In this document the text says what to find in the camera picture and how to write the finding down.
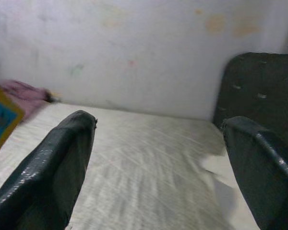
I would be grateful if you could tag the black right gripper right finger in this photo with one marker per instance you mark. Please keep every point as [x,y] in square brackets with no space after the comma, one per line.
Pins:
[266,182]

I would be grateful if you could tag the quilted grey patterned mattress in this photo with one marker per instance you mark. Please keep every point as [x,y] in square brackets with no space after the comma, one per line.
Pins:
[146,167]

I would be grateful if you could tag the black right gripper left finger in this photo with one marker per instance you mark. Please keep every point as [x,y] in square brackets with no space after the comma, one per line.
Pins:
[45,179]

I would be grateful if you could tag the yellow-edged blue children's book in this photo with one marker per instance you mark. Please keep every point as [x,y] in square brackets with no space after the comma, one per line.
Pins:
[2,119]

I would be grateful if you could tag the dark tufted headboard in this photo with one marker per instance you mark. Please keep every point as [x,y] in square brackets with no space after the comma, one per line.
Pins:
[261,83]

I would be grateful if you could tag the mauve cartoon mouse blanket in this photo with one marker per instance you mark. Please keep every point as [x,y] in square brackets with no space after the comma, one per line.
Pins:
[26,95]

